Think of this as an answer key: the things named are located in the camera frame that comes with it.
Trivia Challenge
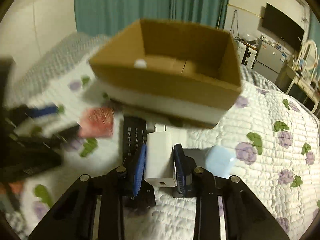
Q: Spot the red patterned small box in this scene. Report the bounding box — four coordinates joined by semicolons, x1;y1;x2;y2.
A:
78;107;114;138

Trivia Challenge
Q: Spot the white dressing table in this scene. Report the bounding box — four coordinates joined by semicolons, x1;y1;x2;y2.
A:
275;63;319;114

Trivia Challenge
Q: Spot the teal curtain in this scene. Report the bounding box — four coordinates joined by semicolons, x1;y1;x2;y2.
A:
74;0;228;36

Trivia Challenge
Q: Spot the black remote control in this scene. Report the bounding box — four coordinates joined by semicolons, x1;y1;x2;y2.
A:
122;115;146;158

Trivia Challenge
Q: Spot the white suitcase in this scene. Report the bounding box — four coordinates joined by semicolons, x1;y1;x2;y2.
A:
236;41;257;69

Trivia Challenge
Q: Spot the grey checkered bedsheet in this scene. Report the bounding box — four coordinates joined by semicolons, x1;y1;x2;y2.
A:
4;32;108;107

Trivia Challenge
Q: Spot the oval white vanity mirror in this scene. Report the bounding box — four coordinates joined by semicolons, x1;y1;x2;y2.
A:
298;40;319;74

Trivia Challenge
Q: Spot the silver mini fridge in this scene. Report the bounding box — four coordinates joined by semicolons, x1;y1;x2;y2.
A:
252;39;287;82

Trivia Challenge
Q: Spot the white cylinder in box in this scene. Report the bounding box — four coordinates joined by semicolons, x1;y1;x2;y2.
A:
134;59;147;68

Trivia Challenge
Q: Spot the light blue case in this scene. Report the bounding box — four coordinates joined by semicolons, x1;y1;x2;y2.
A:
204;145;236;179

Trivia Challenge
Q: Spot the black wall television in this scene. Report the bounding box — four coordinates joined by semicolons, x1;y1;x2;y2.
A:
262;3;304;51

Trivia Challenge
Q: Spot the brown cardboard box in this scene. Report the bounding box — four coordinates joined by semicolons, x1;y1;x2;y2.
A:
89;19;242;109

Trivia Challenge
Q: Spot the white USB wall charger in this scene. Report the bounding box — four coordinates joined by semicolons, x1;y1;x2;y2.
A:
144;124;177;188

